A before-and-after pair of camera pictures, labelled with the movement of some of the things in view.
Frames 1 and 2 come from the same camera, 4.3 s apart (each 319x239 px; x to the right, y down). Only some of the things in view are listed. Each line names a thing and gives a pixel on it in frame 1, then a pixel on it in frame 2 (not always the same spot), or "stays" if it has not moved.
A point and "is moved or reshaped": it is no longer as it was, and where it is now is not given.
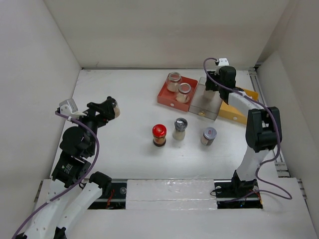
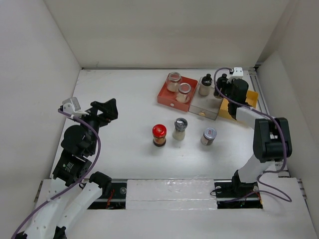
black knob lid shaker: [209, 95] is moved or reshaped
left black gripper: [106, 111] stays
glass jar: [184, 93] stays
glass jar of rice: [173, 81] stays
